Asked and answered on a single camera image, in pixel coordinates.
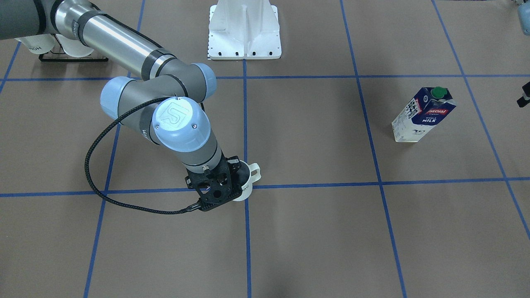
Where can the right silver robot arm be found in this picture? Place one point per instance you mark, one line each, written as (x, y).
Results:
(164, 105)

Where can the blue white milk carton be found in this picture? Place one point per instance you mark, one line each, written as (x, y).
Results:
(427, 108)

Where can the white mug grey interior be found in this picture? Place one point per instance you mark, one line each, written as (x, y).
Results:
(247, 175)

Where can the black wire mug rack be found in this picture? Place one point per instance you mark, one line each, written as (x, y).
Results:
(58, 55)

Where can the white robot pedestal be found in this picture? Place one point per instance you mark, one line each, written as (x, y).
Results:
(244, 29)

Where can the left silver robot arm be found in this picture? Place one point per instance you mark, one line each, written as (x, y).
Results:
(523, 10)

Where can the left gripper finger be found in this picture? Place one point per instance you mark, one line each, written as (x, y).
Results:
(524, 100)

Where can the white mug upper rack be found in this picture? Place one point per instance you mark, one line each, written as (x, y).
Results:
(73, 48)

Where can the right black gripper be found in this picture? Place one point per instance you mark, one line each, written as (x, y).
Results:
(234, 165)

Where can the white mug rack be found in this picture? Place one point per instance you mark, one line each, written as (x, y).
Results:
(38, 44)
(73, 48)

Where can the white mug lower rack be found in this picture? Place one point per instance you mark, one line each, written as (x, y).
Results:
(38, 44)

